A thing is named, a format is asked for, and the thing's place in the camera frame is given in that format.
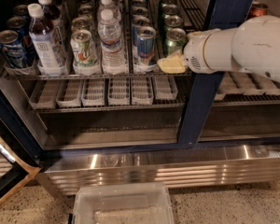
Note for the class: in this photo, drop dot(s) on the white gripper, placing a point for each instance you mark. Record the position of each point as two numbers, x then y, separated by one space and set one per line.
194 54

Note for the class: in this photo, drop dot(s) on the green soda can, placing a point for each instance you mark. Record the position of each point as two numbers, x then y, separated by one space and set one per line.
168 10
163 3
172 22
175 40

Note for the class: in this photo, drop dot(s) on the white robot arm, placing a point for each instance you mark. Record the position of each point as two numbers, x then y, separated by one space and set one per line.
253 47

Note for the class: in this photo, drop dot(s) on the front blue energy drink can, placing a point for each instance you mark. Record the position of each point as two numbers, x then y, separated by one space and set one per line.
145 44

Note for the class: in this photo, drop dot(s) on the blue energy drink can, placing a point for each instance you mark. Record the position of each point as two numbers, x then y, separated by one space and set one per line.
145 44
137 22

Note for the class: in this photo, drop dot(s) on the orange soda can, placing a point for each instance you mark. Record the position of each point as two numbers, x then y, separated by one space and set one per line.
257 9

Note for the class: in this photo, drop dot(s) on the front white patterned can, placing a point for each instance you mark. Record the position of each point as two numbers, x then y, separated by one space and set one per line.
84 49

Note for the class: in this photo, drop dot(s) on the white patterned can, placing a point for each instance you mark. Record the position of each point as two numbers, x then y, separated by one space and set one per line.
84 49
81 23

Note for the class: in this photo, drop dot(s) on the steel fridge base grille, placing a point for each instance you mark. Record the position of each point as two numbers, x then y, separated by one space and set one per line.
176 168

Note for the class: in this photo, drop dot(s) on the blue pepsi can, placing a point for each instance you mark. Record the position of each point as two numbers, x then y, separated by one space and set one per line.
11 47
20 25

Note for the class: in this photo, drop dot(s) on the front blue pepsi can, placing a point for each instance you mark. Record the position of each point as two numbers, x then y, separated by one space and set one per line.
11 47

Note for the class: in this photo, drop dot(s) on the open fridge door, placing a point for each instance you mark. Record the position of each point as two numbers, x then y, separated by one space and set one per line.
16 167

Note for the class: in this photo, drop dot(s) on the front clear water bottle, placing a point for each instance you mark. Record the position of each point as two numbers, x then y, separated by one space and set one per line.
111 39

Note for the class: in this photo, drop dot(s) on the clear water bottle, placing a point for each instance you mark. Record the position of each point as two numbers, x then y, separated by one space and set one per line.
111 39
109 4

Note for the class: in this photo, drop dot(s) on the dark juice bottle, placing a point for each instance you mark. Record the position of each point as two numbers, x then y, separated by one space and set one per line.
54 14
42 33

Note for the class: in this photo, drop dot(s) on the front dark juice bottle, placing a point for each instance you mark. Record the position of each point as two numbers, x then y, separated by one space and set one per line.
42 33

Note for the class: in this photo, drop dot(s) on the clear plastic bin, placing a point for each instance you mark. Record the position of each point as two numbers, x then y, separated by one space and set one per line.
136 203

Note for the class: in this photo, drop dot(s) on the blue fridge door frame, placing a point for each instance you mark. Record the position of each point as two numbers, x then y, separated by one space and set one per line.
222 14

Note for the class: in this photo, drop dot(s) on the lower wire shelf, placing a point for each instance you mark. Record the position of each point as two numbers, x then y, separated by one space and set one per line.
61 96

